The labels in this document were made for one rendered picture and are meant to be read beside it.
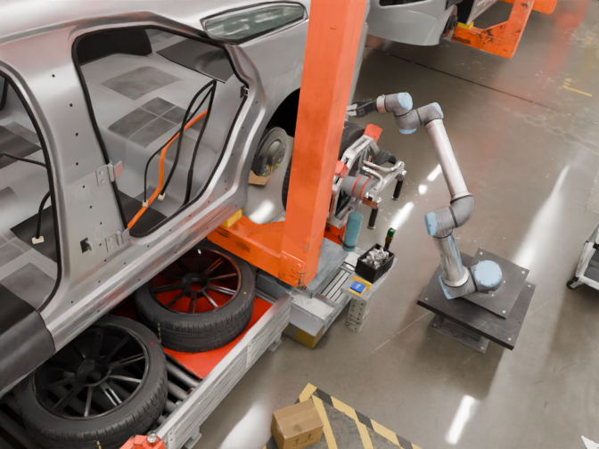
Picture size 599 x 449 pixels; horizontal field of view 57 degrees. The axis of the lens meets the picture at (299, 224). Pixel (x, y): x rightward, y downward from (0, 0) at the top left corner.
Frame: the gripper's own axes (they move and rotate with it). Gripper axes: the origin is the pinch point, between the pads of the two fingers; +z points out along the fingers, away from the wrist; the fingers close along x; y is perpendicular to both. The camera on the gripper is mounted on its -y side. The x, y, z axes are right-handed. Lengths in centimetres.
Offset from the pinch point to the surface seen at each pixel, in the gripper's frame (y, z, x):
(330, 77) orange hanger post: -72, -39, 30
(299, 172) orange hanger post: -67, -8, -11
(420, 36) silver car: 250, 51, 5
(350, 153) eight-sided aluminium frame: -13.6, -4.6, -20.6
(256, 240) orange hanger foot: -60, 39, -50
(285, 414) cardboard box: -106, 14, -127
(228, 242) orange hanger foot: -61, 59, -51
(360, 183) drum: -4.3, -0.6, -41.5
